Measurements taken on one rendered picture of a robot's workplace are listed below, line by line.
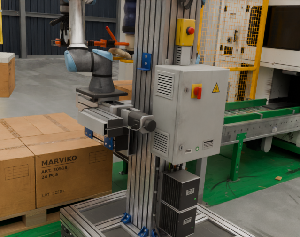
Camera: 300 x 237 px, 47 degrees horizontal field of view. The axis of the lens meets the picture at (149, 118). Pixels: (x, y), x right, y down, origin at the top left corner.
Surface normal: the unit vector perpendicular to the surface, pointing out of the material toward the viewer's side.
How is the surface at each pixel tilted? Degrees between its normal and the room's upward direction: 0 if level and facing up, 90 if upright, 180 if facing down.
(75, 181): 90
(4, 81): 90
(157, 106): 90
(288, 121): 90
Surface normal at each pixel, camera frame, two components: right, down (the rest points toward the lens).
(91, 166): 0.58, 0.25
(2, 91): 0.25, 0.26
